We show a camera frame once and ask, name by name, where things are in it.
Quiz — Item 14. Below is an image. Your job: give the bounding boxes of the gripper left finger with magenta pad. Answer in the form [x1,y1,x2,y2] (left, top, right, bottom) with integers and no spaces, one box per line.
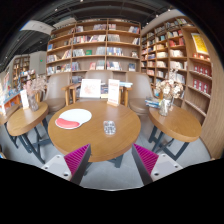
[42,144,91,185]

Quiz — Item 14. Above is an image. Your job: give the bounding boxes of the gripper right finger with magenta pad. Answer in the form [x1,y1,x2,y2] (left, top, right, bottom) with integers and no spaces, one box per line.
[132,144,182,185]

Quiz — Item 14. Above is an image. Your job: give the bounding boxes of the white mouse pad red rest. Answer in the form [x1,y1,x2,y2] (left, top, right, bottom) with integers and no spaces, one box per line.
[55,109,92,130]

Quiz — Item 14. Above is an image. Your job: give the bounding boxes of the round wooden right table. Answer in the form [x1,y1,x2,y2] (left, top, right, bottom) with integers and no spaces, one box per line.
[148,106,202,160]

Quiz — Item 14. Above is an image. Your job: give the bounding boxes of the round wooden table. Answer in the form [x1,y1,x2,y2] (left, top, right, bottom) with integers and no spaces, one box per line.
[48,101,141,166]
[7,102,51,164]
[148,106,202,160]

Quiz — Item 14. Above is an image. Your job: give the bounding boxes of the round wooden centre table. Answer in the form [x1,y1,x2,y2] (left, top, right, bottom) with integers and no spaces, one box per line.
[48,101,141,166]

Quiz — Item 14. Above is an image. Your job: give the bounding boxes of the round wooden left table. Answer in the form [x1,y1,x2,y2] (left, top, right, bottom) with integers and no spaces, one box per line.
[7,102,51,164]

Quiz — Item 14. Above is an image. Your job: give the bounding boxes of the stack of books on chair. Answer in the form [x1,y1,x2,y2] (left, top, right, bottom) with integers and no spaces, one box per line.
[145,97,161,108]

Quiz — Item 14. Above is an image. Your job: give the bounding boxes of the wooden table far left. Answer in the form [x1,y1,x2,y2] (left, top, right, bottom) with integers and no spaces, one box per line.
[0,104,20,148]

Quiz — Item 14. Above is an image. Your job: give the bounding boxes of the beige armchair left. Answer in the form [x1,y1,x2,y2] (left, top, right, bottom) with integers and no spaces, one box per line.
[44,73,70,112]

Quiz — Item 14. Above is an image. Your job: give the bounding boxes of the beige armchair right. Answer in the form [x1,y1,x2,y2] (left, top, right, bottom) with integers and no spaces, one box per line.
[125,71,156,117]

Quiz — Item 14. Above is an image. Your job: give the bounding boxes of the white sign red drawing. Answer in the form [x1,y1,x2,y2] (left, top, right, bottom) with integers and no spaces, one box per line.
[80,79,101,98]

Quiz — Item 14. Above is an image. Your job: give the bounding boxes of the glass vase dried flowers right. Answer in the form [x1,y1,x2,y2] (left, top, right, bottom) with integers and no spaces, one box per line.
[156,69,183,116]

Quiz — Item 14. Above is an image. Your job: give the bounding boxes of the glass vase dried flowers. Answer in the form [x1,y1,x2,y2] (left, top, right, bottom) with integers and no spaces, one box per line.
[156,69,183,116]
[23,77,46,111]

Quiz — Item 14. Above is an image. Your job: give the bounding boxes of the small white card left table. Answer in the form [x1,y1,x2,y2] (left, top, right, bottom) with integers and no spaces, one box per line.
[20,90,29,109]

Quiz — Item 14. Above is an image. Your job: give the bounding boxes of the glass vase dried flowers left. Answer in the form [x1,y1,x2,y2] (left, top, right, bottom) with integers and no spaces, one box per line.
[23,77,46,111]

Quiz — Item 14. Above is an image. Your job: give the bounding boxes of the standing white red card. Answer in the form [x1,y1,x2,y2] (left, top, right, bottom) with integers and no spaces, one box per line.
[107,79,120,106]

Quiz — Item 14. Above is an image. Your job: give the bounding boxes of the wooden far left bookshelf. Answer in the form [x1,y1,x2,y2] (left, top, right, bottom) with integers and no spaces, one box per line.
[13,56,30,87]

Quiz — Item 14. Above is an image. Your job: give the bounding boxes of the wooden bookshelf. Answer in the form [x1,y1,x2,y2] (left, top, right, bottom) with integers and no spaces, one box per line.
[13,56,30,87]
[46,18,141,77]
[141,13,224,158]

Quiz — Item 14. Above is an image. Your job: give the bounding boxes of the wooden right bookshelf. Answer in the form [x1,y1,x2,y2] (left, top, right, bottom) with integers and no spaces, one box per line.
[141,13,224,158]

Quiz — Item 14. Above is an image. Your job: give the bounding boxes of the wooden back bookshelf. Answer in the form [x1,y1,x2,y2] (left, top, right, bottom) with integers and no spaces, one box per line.
[46,18,141,77]

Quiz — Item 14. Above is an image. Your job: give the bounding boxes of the yellow poster on shelf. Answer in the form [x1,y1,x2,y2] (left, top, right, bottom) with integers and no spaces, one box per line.
[191,33,208,55]

